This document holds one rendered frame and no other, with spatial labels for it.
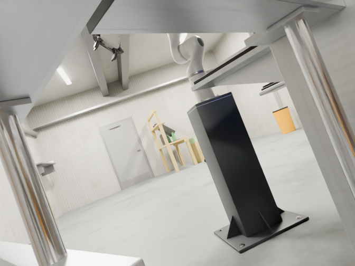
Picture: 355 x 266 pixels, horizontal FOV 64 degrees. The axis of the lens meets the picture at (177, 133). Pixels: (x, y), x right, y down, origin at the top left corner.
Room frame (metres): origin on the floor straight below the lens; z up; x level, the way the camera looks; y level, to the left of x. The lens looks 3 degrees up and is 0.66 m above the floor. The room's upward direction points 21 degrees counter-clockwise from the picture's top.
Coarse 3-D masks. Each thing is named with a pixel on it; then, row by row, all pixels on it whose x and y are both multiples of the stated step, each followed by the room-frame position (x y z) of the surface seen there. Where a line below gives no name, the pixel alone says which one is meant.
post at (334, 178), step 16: (272, 48) 0.90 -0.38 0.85; (288, 48) 0.86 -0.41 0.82; (288, 64) 0.88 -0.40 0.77; (288, 80) 0.89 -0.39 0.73; (304, 80) 0.86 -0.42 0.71; (304, 96) 0.87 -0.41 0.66; (304, 112) 0.88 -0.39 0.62; (304, 128) 0.90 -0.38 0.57; (320, 128) 0.87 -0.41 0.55; (320, 144) 0.88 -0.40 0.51; (320, 160) 0.89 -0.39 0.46; (336, 160) 0.86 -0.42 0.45; (336, 176) 0.87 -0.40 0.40; (336, 192) 0.89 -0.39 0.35; (352, 208) 0.87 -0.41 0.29; (352, 224) 0.88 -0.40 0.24; (352, 240) 0.89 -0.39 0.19
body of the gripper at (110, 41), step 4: (100, 36) 1.29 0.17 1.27; (104, 36) 1.30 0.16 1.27; (108, 36) 1.31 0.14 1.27; (112, 36) 1.33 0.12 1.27; (116, 36) 1.35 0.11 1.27; (104, 40) 1.29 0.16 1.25; (108, 40) 1.31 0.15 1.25; (112, 40) 1.32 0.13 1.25; (116, 40) 1.34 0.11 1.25; (100, 44) 1.33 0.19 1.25; (104, 44) 1.33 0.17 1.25; (108, 44) 1.32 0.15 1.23; (112, 44) 1.32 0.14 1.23; (116, 44) 1.33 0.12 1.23; (108, 48) 1.34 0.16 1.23; (112, 48) 1.34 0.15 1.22; (116, 48) 1.33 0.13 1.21; (112, 52) 1.36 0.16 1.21
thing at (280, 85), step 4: (276, 84) 1.76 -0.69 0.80; (280, 84) 1.74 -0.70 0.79; (284, 84) 1.72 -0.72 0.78; (268, 88) 1.81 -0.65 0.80; (272, 88) 1.79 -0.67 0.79; (276, 88) 1.77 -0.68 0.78; (280, 88) 1.87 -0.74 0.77; (260, 92) 1.87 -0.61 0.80; (264, 92) 1.85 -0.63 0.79; (268, 92) 1.84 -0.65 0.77
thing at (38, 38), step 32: (0, 0) 0.25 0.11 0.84; (32, 0) 0.26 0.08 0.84; (64, 0) 0.28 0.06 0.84; (96, 0) 0.30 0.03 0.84; (0, 32) 0.29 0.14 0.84; (32, 32) 0.31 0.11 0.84; (64, 32) 0.34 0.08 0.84; (0, 64) 0.36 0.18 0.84; (32, 64) 0.39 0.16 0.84; (0, 96) 0.45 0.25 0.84; (32, 96) 0.51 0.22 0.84
